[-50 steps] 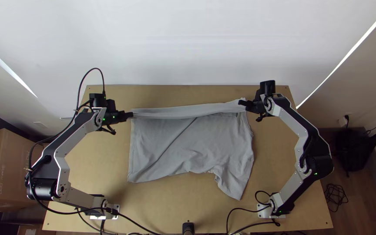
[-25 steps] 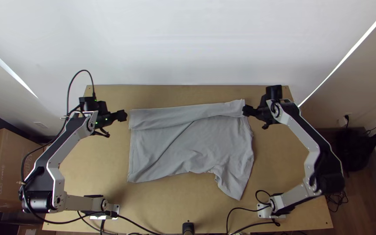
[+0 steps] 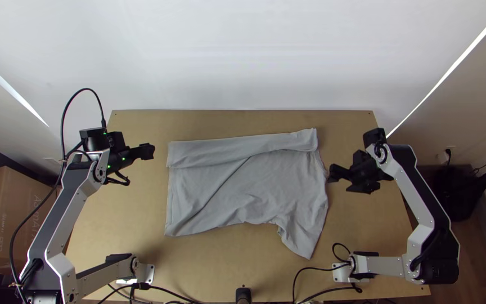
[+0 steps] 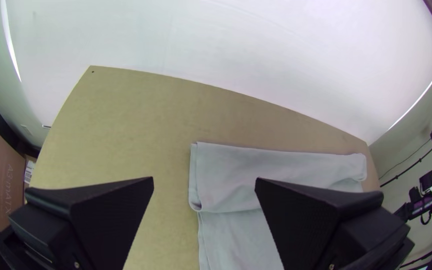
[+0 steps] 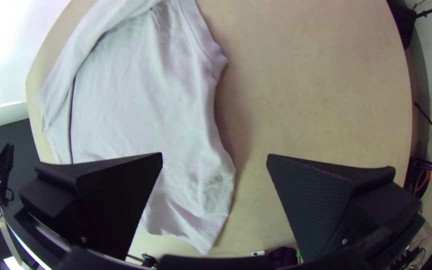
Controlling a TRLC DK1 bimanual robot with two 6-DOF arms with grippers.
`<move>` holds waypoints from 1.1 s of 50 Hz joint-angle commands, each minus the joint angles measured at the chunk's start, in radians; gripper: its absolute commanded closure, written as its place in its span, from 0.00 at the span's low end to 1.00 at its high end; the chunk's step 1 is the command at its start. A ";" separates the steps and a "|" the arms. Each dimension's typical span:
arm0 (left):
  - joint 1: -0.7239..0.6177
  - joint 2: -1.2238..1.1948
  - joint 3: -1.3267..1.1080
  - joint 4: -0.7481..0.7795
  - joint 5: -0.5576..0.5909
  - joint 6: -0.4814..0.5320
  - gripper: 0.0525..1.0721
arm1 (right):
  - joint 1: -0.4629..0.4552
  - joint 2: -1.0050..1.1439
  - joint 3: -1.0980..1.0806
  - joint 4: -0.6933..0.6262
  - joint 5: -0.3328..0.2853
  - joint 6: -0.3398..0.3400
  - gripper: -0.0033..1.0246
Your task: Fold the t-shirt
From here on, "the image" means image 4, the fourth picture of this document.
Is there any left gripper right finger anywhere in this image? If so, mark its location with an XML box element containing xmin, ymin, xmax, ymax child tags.
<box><xmin>254</xmin><ymin>177</ymin><xmax>416</xmax><ymax>270</ymax></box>

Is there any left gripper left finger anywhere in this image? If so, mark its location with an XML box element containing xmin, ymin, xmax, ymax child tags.
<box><xmin>8</xmin><ymin>176</ymin><xmax>155</xmax><ymax>270</ymax></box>

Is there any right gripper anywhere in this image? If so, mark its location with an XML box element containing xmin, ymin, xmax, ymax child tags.
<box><xmin>394</xmin><ymin>186</ymin><xmax>432</xmax><ymax>226</ymax></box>

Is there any grey t-shirt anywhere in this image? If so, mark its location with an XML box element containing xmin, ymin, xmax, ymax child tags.
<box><xmin>188</xmin><ymin>141</ymin><xmax>368</xmax><ymax>270</ymax></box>

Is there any small labelled cardboard box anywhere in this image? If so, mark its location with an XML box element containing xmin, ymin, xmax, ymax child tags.
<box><xmin>22</xmin><ymin>154</ymin><xmax>39</xmax><ymax>187</ymax></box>

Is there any black cable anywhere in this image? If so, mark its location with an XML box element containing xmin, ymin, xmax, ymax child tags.
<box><xmin>378</xmin><ymin>137</ymin><xmax>432</xmax><ymax>181</ymax></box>

